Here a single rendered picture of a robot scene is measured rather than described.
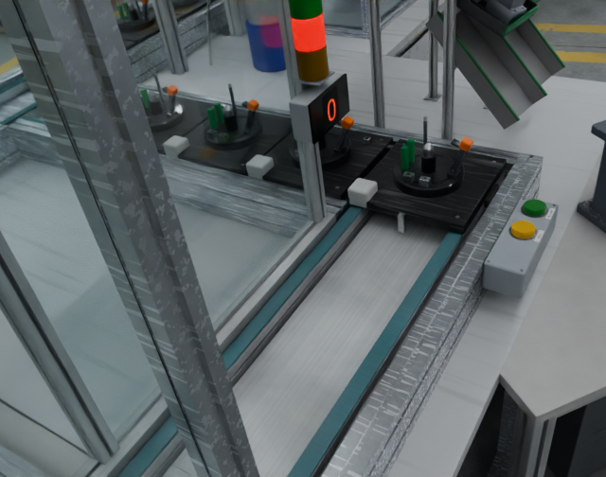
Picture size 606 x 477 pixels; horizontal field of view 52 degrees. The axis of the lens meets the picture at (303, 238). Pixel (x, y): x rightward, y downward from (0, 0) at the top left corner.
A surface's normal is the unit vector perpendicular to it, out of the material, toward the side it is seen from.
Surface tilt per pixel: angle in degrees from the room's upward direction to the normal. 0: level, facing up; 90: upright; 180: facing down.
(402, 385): 0
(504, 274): 90
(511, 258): 0
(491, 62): 45
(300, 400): 0
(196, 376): 90
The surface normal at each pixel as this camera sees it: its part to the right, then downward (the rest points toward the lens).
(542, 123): -0.12, -0.77
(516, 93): 0.43, -0.30
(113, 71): 0.84, 0.25
